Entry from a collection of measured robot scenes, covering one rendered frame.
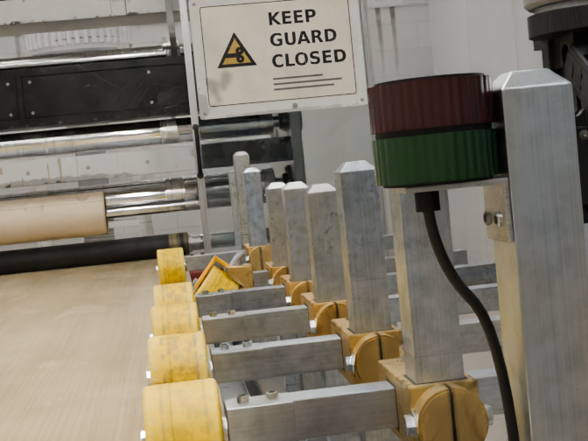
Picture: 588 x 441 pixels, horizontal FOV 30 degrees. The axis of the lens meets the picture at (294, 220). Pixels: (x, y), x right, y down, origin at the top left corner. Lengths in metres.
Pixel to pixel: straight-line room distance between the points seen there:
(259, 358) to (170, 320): 0.25
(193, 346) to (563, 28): 0.53
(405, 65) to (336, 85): 6.66
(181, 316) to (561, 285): 0.80
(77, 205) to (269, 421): 2.30
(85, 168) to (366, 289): 2.10
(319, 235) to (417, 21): 8.58
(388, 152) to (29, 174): 2.60
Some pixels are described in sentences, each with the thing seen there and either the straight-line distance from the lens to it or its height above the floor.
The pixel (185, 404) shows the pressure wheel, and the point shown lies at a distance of 0.80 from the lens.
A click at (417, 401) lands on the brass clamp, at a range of 0.78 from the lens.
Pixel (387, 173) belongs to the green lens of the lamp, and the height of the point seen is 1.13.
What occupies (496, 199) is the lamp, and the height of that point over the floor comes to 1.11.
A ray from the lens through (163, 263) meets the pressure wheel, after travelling 2.28.
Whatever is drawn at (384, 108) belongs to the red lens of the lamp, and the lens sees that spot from 0.52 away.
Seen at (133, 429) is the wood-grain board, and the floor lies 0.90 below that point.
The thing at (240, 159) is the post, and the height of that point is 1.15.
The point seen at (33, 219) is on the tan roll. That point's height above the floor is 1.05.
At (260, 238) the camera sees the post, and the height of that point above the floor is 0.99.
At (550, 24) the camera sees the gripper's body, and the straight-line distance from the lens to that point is 0.65.
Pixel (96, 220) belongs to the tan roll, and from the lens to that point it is 3.08.
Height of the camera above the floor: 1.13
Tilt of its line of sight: 3 degrees down
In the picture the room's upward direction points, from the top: 6 degrees counter-clockwise
